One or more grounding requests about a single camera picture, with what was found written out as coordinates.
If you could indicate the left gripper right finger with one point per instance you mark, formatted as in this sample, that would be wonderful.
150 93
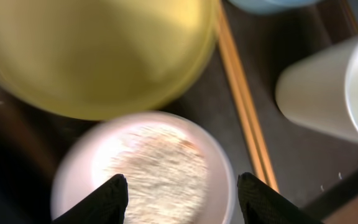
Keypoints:
260 204

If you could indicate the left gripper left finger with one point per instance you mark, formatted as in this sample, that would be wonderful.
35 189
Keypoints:
105 205

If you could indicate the wooden chopstick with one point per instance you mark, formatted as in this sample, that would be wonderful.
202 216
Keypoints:
233 68
253 118

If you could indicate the white rice bowl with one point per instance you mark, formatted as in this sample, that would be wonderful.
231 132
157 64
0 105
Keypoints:
82 169

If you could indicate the rice and nutshell pile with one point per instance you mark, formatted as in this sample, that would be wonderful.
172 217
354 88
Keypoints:
166 173

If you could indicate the white cup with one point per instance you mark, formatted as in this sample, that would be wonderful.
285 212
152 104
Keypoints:
320 92

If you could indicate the yellow plate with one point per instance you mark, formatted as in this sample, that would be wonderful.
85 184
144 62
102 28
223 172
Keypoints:
100 59

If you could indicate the light blue bowl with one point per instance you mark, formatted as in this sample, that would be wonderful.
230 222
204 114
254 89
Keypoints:
265 7

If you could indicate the brown serving tray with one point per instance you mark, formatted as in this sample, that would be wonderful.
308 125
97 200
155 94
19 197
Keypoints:
316 172

